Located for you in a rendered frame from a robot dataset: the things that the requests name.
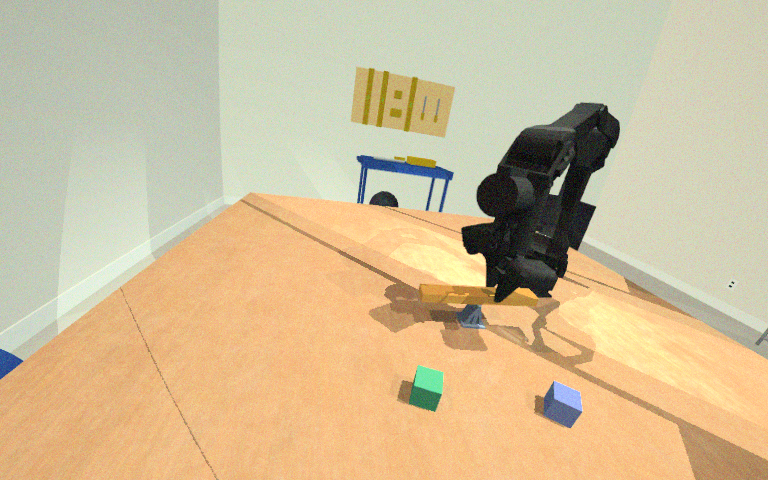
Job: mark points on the green cube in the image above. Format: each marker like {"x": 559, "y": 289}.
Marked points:
{"x": 427, "y": 388}

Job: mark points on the orange bar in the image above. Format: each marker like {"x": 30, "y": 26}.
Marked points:
{"x": 475, "y": 295}

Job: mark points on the blue rectangular block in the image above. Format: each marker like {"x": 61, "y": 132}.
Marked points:
{"x": 562, "y": 404}

